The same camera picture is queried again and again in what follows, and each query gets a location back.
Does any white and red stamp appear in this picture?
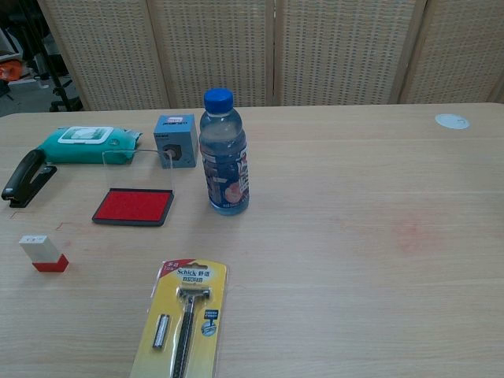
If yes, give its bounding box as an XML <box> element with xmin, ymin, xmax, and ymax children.
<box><xmin>18</xmin><ymin>235</ymin><xmax>69</xmax><ymax>273</ymax></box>

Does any blue capped drink bottle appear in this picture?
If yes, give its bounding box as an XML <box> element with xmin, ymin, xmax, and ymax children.
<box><xmin>198</xmin><ymin>87</ymin><xmax>250</xmax><ymax>217</ymax></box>

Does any small blue cardboard box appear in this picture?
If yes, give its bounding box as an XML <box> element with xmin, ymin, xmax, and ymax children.
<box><xmin>153</xmin><ymin>113</ymin><xmax>198</xmax><ymax>169</ymax></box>

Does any yellow razor blister pack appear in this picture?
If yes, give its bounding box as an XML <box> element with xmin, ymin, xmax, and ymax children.
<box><xmin>128</xmin><ymin>258</ymin><xmax>230</xmax><ymax>378</ymax></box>

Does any red ink pad clear lid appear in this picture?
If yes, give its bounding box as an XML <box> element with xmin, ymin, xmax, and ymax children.
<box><xmin>91</xmin><ymin>148</ymin><xmax>175</xmax><ymax>228</ymax></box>

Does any wooden rattan folding screen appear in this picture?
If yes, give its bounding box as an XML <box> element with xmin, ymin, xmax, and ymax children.
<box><xmin>37</xmin><ymin>0</ymin><xmax>504</xmax><ymax>112</ymax></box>

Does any green wet wipes pack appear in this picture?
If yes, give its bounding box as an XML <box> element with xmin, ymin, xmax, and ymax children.
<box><xmin>35</xmin><ymin>125</ymin><xmax>145</xmax><ymax>165</ymax></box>

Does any black tripod stand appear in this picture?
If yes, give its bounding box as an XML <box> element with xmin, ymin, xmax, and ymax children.
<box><xmin>23</xmin><ymin>0</ymin><xmax>84</xmax><ymax>113</ymax></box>

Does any black stapler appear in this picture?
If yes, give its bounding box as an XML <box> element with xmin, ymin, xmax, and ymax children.
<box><xmin>1</xmin><ymin>149</ymin><xmax>58</xmax><ymax>209</ymax></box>

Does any orange object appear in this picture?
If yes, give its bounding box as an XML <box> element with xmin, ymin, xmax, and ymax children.
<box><xmin>0</xmin><ymin>61</ymin><xmax>23</xmax><ymax>82</ymax></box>

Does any grey round cable grommet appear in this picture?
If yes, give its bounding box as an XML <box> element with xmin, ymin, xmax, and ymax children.
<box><xmin>434</xmin><ymin>113</ymin><xmax>471</xmax><ymax>130</ymax></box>

